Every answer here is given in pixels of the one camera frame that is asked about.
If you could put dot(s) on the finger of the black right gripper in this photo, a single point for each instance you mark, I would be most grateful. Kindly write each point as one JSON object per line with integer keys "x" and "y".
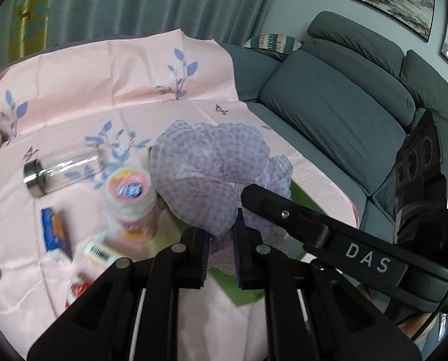
{"x": 302, "y": 223}

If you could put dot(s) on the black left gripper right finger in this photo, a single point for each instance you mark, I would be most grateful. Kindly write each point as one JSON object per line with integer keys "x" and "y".
{"x": 249, "y": 252}

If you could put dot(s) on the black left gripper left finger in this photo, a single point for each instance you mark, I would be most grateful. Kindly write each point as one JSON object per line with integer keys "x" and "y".
{"x": 194, "y": 266}

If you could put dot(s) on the purple mesh bath pouf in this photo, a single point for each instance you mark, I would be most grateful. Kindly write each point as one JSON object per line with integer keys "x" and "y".
{"x": 200, "y": 172}

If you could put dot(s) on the red white sock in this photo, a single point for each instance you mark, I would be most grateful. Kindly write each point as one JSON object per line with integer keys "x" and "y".
{"x": 77, "y": 286}

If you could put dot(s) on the blue orange tissue pack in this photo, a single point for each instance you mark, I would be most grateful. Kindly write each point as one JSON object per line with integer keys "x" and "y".
{"x": 56, "y": 243}

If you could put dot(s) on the person's hand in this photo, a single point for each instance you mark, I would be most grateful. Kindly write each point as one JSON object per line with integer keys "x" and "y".
{"x": 416, "y": 327}

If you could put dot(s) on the green cardboard box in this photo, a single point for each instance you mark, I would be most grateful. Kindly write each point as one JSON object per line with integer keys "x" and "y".
{"x": 163, "y": 284}

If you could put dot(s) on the pink wet wipes canister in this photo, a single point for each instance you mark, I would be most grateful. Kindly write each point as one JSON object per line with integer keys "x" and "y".
{"x": 131, "y": 201}

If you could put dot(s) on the yellow tissue pack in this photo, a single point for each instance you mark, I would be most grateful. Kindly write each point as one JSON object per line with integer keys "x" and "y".
{"x": 99, "y": 252}

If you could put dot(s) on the grey sofa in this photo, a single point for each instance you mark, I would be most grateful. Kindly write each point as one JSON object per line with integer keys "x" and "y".
{"x": 347, "y": 99}

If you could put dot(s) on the glass bottle steel cap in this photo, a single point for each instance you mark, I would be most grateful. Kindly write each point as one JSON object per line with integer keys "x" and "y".
{"x": 52, "y": 172}

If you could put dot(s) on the pink printed bed sheet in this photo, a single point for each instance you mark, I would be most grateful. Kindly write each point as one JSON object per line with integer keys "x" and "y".
{"x": 119, "y": 95}

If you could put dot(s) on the striped cushion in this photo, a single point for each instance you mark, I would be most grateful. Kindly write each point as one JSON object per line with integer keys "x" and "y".
{"x": 272, "y": 42}

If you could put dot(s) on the teal curtain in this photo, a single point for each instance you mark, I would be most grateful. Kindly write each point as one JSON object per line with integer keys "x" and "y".
{"x": 30, "y": 26}

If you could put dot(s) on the black camera box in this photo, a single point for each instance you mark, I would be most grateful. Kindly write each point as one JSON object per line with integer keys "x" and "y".
{"x": 421, "y": 183}

